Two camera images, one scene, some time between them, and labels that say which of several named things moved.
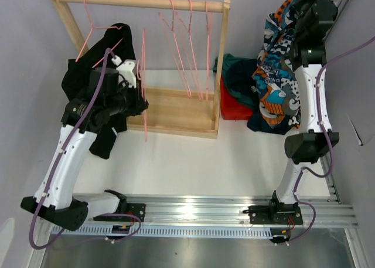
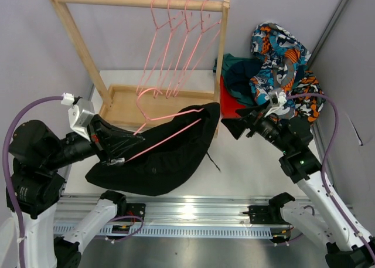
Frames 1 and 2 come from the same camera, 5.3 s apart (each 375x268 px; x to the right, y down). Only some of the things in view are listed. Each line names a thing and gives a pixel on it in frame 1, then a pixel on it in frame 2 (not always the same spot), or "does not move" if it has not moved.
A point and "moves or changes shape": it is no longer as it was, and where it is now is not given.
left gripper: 137,107 -> 112,138
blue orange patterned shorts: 276,82 moves or changes shape
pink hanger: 93,27 -> 154,145
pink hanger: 143,80 -> 162,36
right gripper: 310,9 -> 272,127
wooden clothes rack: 181,112 does not move
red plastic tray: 231,108 does not move
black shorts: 77,72 -> 163,162
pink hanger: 207,58 -> 205,40
